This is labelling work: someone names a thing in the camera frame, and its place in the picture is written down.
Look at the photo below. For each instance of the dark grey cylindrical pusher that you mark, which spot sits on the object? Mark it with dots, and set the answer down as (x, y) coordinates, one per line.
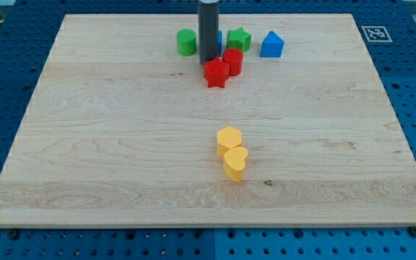
(208, 24)

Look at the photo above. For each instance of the red cylinder block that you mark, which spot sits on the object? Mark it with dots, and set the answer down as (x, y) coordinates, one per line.
(234, 58)

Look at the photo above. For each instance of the red star block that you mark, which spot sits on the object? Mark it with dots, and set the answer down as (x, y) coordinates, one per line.
(216, 72)

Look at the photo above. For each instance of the green star block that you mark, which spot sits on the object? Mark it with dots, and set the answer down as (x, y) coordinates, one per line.
(239, 39)

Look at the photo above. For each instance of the blue block behind pusher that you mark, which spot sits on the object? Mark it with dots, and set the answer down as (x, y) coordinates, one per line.
(219, 43)

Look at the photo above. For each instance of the green cylinder block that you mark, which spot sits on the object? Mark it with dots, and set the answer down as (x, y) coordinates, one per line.
(186, 42)

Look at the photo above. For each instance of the blue house-shaped block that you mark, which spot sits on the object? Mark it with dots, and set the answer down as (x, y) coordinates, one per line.
(272, 46)

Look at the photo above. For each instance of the yellow hexagon block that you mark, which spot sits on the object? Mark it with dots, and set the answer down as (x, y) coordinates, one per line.
(228, 138)

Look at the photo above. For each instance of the wooden board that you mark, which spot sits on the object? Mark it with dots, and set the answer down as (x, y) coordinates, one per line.
(121, 131)

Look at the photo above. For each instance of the yellow heart block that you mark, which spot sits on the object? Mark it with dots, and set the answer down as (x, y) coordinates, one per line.
(234, 163)

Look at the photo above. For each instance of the white fiducial marker tag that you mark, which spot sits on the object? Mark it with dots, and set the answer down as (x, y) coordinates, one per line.
(376, 34)

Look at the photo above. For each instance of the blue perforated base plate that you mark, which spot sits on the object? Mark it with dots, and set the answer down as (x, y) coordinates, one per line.
(26, 36)

